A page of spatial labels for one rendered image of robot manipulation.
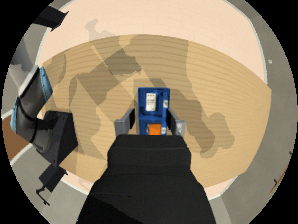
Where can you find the blue rack of bins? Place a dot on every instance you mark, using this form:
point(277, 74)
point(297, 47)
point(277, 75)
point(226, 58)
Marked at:
point(147, 117)

